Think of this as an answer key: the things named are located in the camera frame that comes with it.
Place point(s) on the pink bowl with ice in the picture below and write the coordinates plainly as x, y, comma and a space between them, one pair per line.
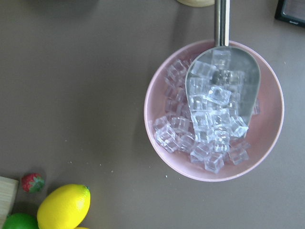
263, 133

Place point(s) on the metal ice scoop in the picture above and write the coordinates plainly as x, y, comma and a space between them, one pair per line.
222, 83

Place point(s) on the wooden cup tree stand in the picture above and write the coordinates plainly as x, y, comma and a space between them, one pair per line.
197, 3

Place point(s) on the yellow lemon upper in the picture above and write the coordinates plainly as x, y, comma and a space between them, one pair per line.
64, 208

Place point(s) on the red strawberry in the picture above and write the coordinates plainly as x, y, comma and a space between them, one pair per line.
32, 183

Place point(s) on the wooden cutting board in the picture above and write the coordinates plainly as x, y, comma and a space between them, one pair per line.
8, 190

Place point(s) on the green lime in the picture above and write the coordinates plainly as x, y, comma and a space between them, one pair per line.
20, 221

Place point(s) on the wire glass rack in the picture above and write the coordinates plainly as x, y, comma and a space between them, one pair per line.
291, 11

